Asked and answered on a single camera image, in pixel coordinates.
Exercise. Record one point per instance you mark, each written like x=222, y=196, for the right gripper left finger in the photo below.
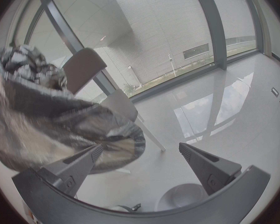
x=79, y=169

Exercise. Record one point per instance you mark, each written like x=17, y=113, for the white trash bin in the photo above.
x=177, y=195

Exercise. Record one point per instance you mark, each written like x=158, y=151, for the grey padded white chair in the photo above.
x=84, y=69

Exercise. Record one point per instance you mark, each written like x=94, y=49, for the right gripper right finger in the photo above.
x=210, y=169

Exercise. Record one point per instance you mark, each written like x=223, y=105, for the window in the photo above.
x=214, y=20

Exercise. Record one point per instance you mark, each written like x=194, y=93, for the black plastic bag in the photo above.
x=49, y=115

